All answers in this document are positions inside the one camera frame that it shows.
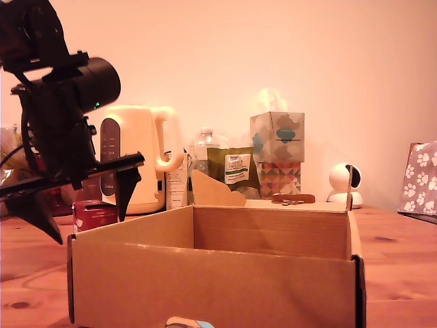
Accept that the red coffee filter carton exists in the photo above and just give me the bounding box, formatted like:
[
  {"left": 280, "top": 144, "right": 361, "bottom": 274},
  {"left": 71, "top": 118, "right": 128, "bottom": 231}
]
[{"left": 71, "top": 200, "right": 120, "bottom": 233}]

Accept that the tall white printed carton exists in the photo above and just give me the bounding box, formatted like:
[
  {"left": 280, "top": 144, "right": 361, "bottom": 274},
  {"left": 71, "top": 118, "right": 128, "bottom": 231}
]
[{"left": 165, "top": 150, "right": 191, "bottom": 211}]

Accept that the open cardboard box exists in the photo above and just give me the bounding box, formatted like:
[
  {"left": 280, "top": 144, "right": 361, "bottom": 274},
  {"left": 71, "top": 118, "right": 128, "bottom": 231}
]
[{"left": 67, "top": 163, "right": 368, "bottom": 328}]

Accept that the triangle print tissue box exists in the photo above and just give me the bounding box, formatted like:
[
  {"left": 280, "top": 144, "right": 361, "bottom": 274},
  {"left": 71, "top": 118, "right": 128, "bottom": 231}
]
[{"left": 255, "top": 161, "right": 303, "bottom": 200}]

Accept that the cloud print tissue box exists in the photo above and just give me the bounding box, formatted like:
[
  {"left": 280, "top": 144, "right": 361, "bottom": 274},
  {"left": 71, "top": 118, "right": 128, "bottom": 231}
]
[{"left": 249, "top": 111, "right": 306, "bottom": 164}]

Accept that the cream electric kettle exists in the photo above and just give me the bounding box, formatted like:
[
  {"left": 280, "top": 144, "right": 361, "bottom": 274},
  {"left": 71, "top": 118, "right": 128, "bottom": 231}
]
[{"left": 99, "top": 105, "right": 185, "bottom": 215}]

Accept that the clear plastic water bottle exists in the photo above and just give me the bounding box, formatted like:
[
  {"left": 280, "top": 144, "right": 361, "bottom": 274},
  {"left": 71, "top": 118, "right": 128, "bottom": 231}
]
[{"left": 188, "top": 128, "right": 223, "bottom": 180}]

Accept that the yellow plastic bag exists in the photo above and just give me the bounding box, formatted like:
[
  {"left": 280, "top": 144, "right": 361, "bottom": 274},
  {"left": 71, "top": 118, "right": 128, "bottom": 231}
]
[{"left": 0, "top": 124, "right": 27, "bottom": 192}]

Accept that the green-labelled large water bottle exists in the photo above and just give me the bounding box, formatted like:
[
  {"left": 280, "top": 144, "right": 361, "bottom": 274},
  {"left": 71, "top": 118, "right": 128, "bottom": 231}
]
[{"left": 207, "top": 146, "right": 261, "bottom": 200}]

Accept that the beige and blue object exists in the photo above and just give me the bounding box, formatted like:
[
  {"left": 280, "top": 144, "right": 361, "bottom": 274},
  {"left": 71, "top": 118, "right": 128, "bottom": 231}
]
[{"left": 165, "top": 316, "right": 214, "bottom": 328}]

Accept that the white tissue sheet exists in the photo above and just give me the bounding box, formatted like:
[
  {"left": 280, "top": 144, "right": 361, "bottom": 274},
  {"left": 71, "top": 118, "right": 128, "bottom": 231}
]
[{"left": 254, "top": 88, "right": 291, "bottom": 113}]

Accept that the grey paw print cloth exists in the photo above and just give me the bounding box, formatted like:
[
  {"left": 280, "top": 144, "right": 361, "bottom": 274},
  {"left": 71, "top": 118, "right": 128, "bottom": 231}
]
[{"left": 397, "top": 140, "right": 437, "bottom": 216}]

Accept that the black cable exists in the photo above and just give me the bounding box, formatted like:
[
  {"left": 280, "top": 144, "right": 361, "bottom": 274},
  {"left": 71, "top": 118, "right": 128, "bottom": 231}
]
[{"left": 0, "top": 112, "right": 38, "bottom": 175}]

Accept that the small white round camera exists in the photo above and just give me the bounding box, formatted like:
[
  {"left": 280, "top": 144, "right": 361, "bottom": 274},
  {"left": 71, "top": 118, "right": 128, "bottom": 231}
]
[{"left": 326, "top": 163, "right": 364, "bottom": 210}]

